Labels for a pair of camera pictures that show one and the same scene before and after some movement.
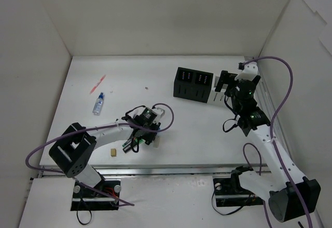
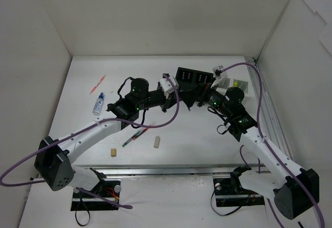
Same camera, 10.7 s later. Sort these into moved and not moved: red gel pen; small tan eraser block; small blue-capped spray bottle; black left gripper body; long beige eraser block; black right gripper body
Moved: black left gripper body; black right gripper body
Not moved: small tan eraser block; small blue-capped spray bottle; long beige eraser block; red gel pen
